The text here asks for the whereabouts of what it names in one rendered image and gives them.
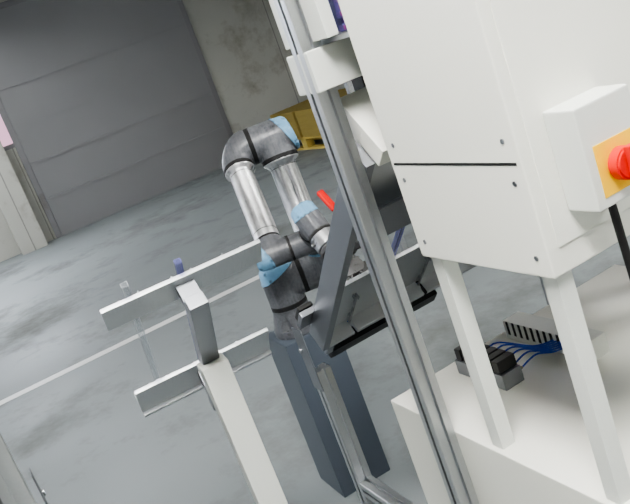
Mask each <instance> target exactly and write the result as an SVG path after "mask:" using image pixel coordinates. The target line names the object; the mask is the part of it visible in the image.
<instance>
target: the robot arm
mask: <svg viewBox="0 0 630 504"><path fill-rule="evenodd" d="M299 148H300V143H299V141H298V139H297V136H296V134H295V132H294V131H293V129H292V127H291V125H290V124H289V122H288V121H287V120H286V119H285V118H284V117H282V116H278V117H275V118H272V119H268V120H266V121H264V122H261V123H258V124H256V125H253V126H250V127H248V128H245V129H243V130H239V131H237V132H236V133H234V134H233V135H232V136H231V137H230V138H229V140H228V141H227V143H226V145H225V148H224V151H223V155H222V168H223V172H224V175H225V177H226V179H227V180H228V181H229V182H231V183H232V186H233V188H234V191H235V194H236V196H237V199H238V201H239V204H240V206H241V209H242V211H243V214H244V216H245V219H246V221H247V224H248V226H249V229H250V231H251V234H252V236H253V239H254V241H255V240H257V239H259V240H260V242H261V252H262V262H259V263H257V267H258V269H259V270H260V271H259V278H260V281H261V286H262V287H263V289H264V292H265V294H266V297H267V300H268V302H269V305H270V307H271V310H272V312H273V322H274V333H275V335H276V338H277V339H279V340H290V339H295V337H294V334H293V332H292V329H291V327H294V328H296V329H298V330H300V329H299V327H298V326H297V320H296V318H295V315H296V309H297V307H299V306H301V305H303V304H305V303H307V302H309V301H308V299H307V297H306V294H305V293H306V292H308V291H311V290H313V289H316V288H318V286H319V281H320V275H321V270H322V265H323V260H324V255H325V250H326V245H327V240H328V235H329V230H330V224H329V222H328V221H327V220H326V218H325V217H324V216H323V215H322V213H321V212H320V211H319V209H318V207H316V206H315V205H314V203H313V202H312V201H311V198H310V196H309V193H308V191H307V188H306V185H305V183H304V180H303V178H302V175H301V173H300V170H299V168H298V165H297V163H296V160H297V157H298V152H297V150H298V149H299ZM259 163H262V165H263V167H264V169H267V170H269V171H270V172H271V174H272V177H273V179H274V182H275V184H276V187H277V189H278V192H279V194H280V197H281V200H282V202H283V205H284V207H285V210H286V212H287V215H288V217H289V220H290V222H291V225H292V228H293V230H294V233H292V234H289V235H286V236H283V237H281V236H280V234H279V232H278V229H277V227H276V225H275V222H274V220H273V217H272V215H271V213H270V210H269V208H268V205H267V203H266V201H265V198H264V196H263V193H262V191H261V189H260V186H259V184H258V181H257V179H256V176H255V174H254V172H255V165H257V164H259ZM360 248H361V247H360V244H359V241H358V242H356V243H355V247H354V251H353V255H352V259H351V263H350V267H349V271H348V275H347V279H346V281H348V280H350V279H351V277H355V276H357V275H359V273H360V274H361V273H363V272H365V271H367V270H368V267H367V264H366V261H362V260H361V259H360V258H359V256H355V255H354V254H355V253H356V252H357V250H358V249H360Z"/></svg>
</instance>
